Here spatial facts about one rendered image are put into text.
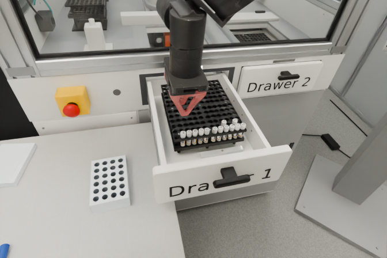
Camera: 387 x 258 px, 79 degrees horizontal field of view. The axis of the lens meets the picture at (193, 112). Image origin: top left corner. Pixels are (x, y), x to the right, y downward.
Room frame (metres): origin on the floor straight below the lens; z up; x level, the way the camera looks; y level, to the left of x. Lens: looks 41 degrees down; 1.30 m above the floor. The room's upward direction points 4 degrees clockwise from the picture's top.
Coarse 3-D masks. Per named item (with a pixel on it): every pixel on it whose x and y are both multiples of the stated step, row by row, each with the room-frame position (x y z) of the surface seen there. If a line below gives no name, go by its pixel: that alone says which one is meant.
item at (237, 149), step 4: (228, 148) 0.39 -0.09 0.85; (232, 148) 0.39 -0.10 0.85; (236, 148) 0.39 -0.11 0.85; (240, 148) 0.39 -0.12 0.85; (200, 152) 0.37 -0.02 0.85; (204, 152) 0.37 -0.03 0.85; (208, 152) 0.37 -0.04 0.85; (212, 152) 0.37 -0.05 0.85; (216, 152) 0.37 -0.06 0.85; (220, 152) 0.38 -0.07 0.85; (224, 152) 0.38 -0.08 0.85; (228, 152) 0.38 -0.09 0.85; (232, 152) 0.38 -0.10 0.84; (236, 152) 0.38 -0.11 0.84; (200, 156) 0.37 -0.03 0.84; (204, 156) 0.36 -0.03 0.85; (208, 156) 0.36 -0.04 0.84; (212, 156) 0.37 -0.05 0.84
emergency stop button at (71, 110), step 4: (68, 104) 0.46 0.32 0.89; (72, 104) 0.46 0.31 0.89; (64, 108) 0.45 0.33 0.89; (68, 108) 0.45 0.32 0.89; (72, 108) 0.45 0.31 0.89; (76, 108) 0.45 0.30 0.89; (64, 112) 0.44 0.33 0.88; (68, 112) 0.45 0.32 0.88; (72, 112) 0.45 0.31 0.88; (76, 112) 0.45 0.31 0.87; (68, 116) 0.45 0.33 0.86; (72, 116) 0.45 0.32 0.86
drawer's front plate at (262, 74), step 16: (272, 64) 0.69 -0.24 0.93; (288, 64) 0.69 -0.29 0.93; (304, 64) 0.70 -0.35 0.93; (320, 64) 0.72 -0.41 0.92; (240, 80) 0.65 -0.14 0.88; (256, 80) 0.66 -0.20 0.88; (272, 80) 0.67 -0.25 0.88; (288, 80) 0.69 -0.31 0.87; (304, 80) 0.71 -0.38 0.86; (240, 96) 0.64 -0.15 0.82
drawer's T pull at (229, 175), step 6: (222, 168) 0.28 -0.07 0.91; (228, 168) 0.28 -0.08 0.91; (222, 174) 0.27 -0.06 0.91; (228, 174) 0.27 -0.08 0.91; (234, 174) 0.27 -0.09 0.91; (246, 174) 0.27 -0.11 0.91; (216, 180) 0.25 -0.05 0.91; (222, 180) 0.25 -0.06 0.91; (228, 180) 0.25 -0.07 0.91; (234, 180) 0.26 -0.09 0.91; (240, 180) 0.26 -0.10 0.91; (246, 180) 0.26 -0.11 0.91; (216, 186) 0.24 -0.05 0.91; (222, 186) 0.25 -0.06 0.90
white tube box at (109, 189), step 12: (120, 156) 0.38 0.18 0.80; (96, 168) 0.34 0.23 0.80; (108, 168) 0.34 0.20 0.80; (120, 168) 0.35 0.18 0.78; (96, 180) 0.30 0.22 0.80; (108, 180) 0.31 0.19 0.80; (120, 180) 0.32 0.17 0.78; (96, 192) 0.28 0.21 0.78; (108, 192) 0.28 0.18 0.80; (120, 192) 0.28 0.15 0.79; (96, 204) 0.25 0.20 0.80; (108, 204) 0.25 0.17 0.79; (120, 204) 0.26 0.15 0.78
